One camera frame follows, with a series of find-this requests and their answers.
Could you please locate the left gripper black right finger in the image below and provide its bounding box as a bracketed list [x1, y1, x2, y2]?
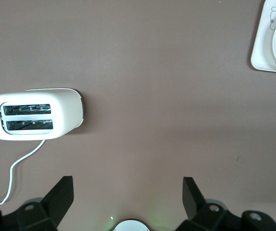
[176, 177, 276, 231]

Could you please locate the white two-slot toaster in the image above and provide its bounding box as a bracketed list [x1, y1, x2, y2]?
[0, 88, 85, 141]

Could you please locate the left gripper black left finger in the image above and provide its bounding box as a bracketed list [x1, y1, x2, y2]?
[2, 176, 75, 231]

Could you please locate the white rabbit print tray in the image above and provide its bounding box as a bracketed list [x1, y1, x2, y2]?
[250, 0, 276, 74]

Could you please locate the white toaster power cable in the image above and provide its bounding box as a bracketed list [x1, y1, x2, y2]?
[0, 139, 46, 205]

